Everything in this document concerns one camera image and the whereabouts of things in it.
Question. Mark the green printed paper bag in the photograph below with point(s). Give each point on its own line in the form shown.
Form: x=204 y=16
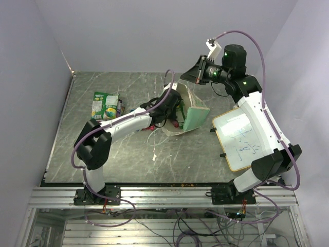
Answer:
x=196 y=113

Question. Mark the purple pink candy tube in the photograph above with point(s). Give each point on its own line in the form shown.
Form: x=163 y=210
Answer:
x=175 y=124

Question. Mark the red snack packet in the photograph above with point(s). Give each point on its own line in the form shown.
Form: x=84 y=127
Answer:
x=152 y=128

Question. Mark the green yellow snack box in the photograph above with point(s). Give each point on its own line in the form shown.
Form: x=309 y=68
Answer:
x=104 y=106

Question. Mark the green snack packet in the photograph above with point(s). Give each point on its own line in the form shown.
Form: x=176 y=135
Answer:
x=120 y=108

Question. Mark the aluminium extrusion rail frame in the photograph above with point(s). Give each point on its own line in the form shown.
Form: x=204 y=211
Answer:
x=163 y=216

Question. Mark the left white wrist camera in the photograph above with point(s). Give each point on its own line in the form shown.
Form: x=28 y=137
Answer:
x=174 y=86

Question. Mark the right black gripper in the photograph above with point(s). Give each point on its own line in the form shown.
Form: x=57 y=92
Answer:
x=197 y=73

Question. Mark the white whiteboard wooden frame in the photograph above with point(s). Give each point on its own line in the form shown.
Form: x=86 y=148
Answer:
x=238 y=139

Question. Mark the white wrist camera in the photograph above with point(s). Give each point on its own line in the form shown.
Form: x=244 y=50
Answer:
x=174 y=86
x=214 y=49

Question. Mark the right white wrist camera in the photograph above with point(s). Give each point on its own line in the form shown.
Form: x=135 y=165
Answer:
x=214 y=49

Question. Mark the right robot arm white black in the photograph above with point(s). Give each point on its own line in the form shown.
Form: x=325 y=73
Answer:
x=246 y=92

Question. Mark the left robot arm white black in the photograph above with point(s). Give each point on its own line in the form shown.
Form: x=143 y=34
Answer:
x=91 y=149

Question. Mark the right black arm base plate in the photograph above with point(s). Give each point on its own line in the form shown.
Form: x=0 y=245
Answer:
x=227 y=194

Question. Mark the green Fox's candy packet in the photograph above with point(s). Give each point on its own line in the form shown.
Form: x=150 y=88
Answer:
x=180 y=114

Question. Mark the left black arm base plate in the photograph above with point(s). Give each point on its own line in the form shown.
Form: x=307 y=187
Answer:
x=109 y=196

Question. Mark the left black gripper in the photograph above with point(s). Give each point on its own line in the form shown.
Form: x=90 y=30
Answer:
x=173 y=116

